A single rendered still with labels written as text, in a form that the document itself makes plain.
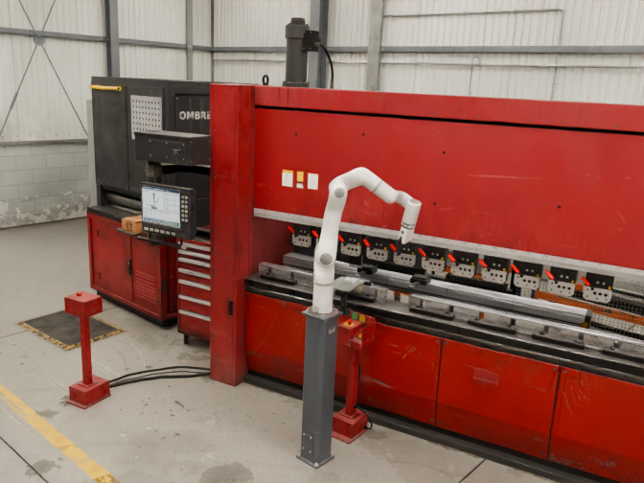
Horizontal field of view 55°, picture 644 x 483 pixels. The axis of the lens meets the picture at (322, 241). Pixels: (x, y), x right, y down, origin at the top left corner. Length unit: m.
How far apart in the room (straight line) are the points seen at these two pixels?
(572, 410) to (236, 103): 2.94
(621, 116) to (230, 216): 2.62
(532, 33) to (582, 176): 4.68
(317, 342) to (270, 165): 1.47
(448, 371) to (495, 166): 1.36
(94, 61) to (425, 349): 7.94
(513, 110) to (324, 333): 1.72
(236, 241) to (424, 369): 1.62
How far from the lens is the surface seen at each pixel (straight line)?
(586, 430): 4.15
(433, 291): 4.45
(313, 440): 4.01
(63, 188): 10.61
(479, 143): 3.90
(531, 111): 3.81
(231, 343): 4.84
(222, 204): 4.56
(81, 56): 10.65
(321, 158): 4.31
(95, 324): 6.27
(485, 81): 8.51
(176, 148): 4.32
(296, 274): 4.59
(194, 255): 5.30
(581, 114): 3.78
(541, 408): 4.13
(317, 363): 3.75
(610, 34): 7.98
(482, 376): 4.12
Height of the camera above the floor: 2.34
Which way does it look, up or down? 14 degrees down
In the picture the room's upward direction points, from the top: 3 degrees clockwise
